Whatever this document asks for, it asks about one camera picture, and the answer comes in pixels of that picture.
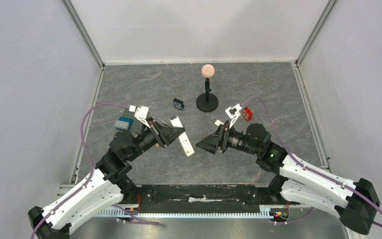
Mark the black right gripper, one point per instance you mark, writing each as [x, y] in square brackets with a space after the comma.
[224, 139]

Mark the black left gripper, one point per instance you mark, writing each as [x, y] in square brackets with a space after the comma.
[159, 129]

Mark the white remote control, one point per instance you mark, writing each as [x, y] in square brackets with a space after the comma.
[183, 138]

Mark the white remote battery cover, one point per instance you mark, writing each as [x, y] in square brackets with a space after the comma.
[218, 123]

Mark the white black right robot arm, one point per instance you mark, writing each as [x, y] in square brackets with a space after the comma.
[354, 203]

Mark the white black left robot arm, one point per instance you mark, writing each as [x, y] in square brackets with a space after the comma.
[106, 185]

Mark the small black blue block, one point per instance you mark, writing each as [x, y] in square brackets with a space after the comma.
[178, 104]

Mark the grey lego baseplate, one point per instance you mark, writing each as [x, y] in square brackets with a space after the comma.
[136, 125]

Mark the black round stand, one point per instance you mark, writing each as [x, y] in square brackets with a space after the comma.
[207, 102]

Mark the blue grey lego brick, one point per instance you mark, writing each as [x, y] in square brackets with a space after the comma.
[123, 123]

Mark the small red toy block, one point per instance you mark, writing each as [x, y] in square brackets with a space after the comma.
[247, 114]

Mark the pink ball on stand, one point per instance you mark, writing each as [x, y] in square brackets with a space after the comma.
[208, 70]

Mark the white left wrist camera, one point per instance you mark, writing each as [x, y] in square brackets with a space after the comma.
[141, 115]

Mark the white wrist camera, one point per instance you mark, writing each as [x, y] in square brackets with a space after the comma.
[233, 113]
[141, 115]

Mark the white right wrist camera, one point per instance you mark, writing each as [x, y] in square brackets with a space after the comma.
[233, 113]

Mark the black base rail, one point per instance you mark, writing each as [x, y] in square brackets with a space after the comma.
[203, 198]

